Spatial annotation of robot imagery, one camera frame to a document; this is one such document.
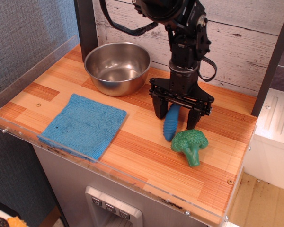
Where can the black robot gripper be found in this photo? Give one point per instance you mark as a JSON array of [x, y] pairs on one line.
[[181, 88]]

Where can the fork with blue handle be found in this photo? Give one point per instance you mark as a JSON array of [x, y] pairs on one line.
[[171, 122]]

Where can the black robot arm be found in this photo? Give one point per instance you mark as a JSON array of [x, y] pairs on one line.
[[186, 24]]

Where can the blue knitted napkin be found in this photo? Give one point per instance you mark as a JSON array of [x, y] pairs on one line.
[[85, 126]]

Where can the green toy broccoli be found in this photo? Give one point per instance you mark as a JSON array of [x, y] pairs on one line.
[[190, 142]]

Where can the stainless steel bowl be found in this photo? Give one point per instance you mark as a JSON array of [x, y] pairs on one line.
[[118, 69]]

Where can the white toy sink unit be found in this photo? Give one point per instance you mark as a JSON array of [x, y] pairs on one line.
[[264, 159]]

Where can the silver toy fridge cabinet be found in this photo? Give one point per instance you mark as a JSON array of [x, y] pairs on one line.
[[69, 180]]

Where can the grey water dispenser panel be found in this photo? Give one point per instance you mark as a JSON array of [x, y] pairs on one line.
[[107, 211]]

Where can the orange object bottom left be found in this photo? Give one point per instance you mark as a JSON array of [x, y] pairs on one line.
[[16, 222]]

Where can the dark wooden post right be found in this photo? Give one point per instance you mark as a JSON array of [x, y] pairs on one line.
[[270, 72]]

